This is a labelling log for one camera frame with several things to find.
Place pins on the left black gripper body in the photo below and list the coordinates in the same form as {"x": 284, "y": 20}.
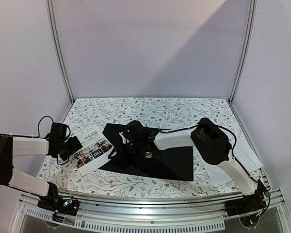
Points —
{"x": 67, "y": 150}

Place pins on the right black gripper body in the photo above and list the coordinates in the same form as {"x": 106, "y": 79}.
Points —
{"x": 125, "y": 142}

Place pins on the black clip folder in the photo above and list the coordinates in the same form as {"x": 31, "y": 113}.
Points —
{"x": 169, "y": 164}

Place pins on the silver folder clip mechanism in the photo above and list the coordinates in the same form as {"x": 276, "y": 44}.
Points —
{"x": 148, "y": 154}

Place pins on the colour printed brochure sheet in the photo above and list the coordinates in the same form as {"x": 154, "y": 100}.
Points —
{"x": 94, "y": 153}

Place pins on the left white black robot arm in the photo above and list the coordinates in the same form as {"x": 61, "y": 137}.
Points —
{"x": 12, "y": 146}

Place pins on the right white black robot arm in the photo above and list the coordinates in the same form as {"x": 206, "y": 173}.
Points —
{"x": 212, "y": 144}

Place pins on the floral patterned tablecloth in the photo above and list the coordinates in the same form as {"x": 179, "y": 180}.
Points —
{"x": 168, "y": 113}

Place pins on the white text paper sheet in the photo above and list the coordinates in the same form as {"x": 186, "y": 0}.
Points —
{"x": 242, "y": 162}

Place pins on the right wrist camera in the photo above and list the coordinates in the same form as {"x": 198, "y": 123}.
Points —
{"x": 135, "y": 129}

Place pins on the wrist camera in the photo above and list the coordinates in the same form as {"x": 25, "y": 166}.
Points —
{"x": 135, "y": 129}
{"x": 59, "y": 130}

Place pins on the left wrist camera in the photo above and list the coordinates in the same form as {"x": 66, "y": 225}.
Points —
{"x": 59, "y": 130}

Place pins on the aluminium mounting rail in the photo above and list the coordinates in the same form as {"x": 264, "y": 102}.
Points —
{"x": 198, "y": 207}

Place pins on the perforated white cable tray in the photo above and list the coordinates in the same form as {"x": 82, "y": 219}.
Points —
{"x": 39, "y": 221}

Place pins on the left aluminium frame post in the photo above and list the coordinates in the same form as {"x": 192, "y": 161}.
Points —
{"x": 58, "y": 49}

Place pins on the aluminium frame post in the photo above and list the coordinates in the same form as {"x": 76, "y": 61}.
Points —
{"x": 58, "y": 49}
{"x": 244, "y": 50}

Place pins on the right aluminium frame post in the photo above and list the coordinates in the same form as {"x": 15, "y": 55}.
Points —
{"x": 244, "y": 50}

